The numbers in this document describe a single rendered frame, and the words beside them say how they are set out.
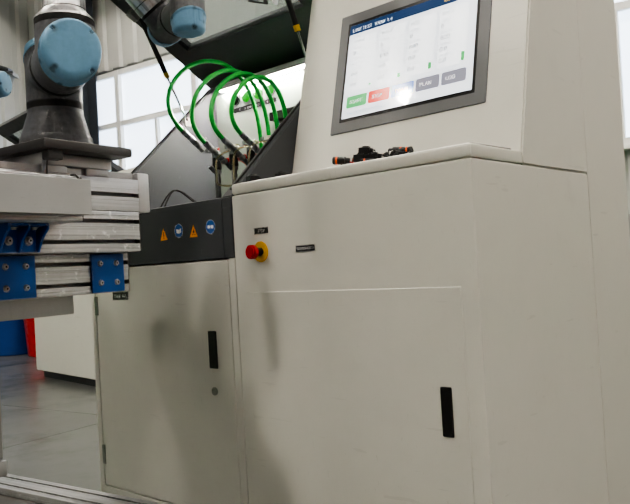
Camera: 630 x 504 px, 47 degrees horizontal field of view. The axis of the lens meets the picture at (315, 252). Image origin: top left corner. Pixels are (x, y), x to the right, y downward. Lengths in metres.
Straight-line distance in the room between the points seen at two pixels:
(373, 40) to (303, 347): 0.84
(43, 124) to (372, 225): 0.72
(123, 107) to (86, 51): 7.19
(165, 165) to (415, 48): 1.07
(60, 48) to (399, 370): 0.93
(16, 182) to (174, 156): 1.31
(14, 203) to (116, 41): 7.57
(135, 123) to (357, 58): 6.60
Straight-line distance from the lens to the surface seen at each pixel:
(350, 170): 1.62
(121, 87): 8.76
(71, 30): 1.53
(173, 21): 1.67
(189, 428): 2.10
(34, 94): 1.66
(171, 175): 2.61
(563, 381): 1.78
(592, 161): 2.01
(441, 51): 1.86
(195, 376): 2.04
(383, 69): 1.95
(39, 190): 1.41
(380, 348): 1.58
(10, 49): 10.08
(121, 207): 1.68
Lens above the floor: 0.76
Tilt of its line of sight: 1 degrees up
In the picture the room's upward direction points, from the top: 3 degrees counter-clockwise
